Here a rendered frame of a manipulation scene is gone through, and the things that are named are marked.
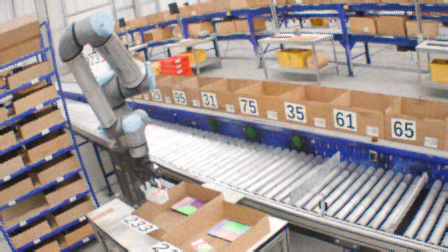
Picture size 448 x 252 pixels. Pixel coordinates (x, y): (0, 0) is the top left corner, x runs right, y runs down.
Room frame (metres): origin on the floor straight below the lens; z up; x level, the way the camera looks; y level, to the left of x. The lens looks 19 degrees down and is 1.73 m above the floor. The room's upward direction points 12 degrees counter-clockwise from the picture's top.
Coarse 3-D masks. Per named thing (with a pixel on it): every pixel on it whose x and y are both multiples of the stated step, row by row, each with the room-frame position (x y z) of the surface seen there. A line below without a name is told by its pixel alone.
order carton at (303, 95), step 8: (296, 88) 2.38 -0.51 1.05; (304, 88) 2.43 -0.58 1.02; (312, 88) 2.37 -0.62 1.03; (320, 88) 2.32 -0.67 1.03; (328, 88) 2.27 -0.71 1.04; (336, 88) 2.21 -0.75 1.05; (280, 96) 2.27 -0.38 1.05; (288, 96) 2.32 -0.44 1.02; (296, 96) 2.37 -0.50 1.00; (304, 96) 2.42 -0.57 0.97; (312, 96) 2.38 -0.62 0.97; (320, 96) 2.33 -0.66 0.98; (328, 96) 2.27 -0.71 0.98; (336, 96) 2.22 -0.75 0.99; (280, 104) 2.24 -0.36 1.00; (304, 104) 2.09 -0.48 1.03; (312, 104) 2.04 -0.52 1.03; (320, 104) 1.99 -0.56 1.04; (328, 104) 1.95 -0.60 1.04; (280, 112) 2.25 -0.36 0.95; (312, 112) 2.04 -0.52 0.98; (320, 112) 2.00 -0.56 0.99; (328, 112) 1.95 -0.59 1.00; (288, 120) 2.20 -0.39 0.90; (312, 120) 2.05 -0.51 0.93; (328, 120) 1.95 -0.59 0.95; (320, 128) 2.01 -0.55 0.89; (328, 128) 1.96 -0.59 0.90
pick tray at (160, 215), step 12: (168, 192) 1.71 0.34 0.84; (180, 192) 1.76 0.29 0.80; (192, 192) 1.76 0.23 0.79; (204, 192) 1.69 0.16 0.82; (216, 192) 1.62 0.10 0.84; (144, 204) 1.60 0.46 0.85; (156, 204) 1.64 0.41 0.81; (168, 204) 1.69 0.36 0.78; (144, 216) 1.58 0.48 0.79; (156, 216) 1.62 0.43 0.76; (168, 216) 1.60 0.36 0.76; (180, 216) 1.58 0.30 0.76; (192, 216) 1.44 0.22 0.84; (168, 228) 1.34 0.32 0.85
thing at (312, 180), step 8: (328, 160) 1.74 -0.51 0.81; (336, 160) 1.79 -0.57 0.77; (320, 168) 1.68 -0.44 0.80; (328, 168) 1.73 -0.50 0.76; (312, 176) 1.64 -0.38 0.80; (320, 176) 1.68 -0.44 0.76; (304, 184) 1.59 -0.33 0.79; (312, 184) 1.63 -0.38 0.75; (296, 192) 1.55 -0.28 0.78; (304, 192) 1.59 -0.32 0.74; (296, 200) 1.55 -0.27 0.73
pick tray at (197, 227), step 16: (208, 208) 1.47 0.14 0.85; (224, 208) 1.52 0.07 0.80; (240, 208) 1.44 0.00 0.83; (192, 224) 1.40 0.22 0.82; (208, 224) 1.45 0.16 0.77; (256, 224) 1.26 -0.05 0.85; (160, 240) 1.27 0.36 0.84; (176, 240) 1.32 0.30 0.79; (192, 240) 1.35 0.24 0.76; (208, 240) 1.33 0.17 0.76; (224, 240) 1.31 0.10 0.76; (240, 240) 1.20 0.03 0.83; (256, 240) 1.25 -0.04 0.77
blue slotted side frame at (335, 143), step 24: (72, 96) 5.63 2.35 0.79; (168, 120) 3.24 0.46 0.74; (216, 120) 2.71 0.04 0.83; (240, 120) 2.46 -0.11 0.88; (288, 144) 2.18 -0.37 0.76; (312, 144) 2.03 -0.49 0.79; (336, 144) 1.88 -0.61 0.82; (360, 144) 1.71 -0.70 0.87; (384, 168) 1.61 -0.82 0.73; (408, 168) 1.48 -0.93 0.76; (432, 168) 1.35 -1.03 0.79
